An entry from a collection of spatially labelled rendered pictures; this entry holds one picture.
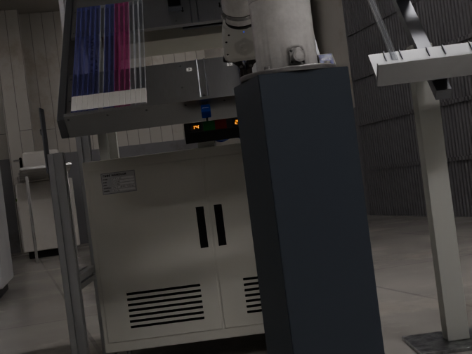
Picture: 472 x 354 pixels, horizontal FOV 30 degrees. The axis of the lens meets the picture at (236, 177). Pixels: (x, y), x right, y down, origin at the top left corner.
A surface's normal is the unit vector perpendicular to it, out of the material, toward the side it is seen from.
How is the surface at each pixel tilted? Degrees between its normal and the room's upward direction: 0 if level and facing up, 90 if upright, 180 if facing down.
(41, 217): 90
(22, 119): 90
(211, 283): 90
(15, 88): 90
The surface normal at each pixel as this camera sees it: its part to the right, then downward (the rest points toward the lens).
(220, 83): -0.08, -0.72
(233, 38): 0.01, 0.65
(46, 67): 0.25, -0.04
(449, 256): 0.02, 0.00
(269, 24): -0.46, 0.06
